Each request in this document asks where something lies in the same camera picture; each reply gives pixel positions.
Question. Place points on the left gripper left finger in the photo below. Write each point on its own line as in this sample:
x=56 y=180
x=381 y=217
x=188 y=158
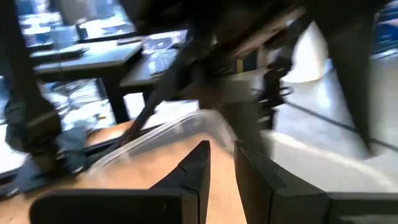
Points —
x=124 y=205

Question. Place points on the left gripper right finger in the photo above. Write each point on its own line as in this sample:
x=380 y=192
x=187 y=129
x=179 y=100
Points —
x=295 y=202

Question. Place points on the clear plastic bin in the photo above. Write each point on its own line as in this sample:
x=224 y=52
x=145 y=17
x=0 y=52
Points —
x=186 y=124

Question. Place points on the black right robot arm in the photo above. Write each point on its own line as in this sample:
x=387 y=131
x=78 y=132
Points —
x=224 y=37

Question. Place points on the grey background desk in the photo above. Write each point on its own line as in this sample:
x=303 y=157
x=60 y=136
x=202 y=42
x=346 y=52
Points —
x=149 y=68
x=93 y=56

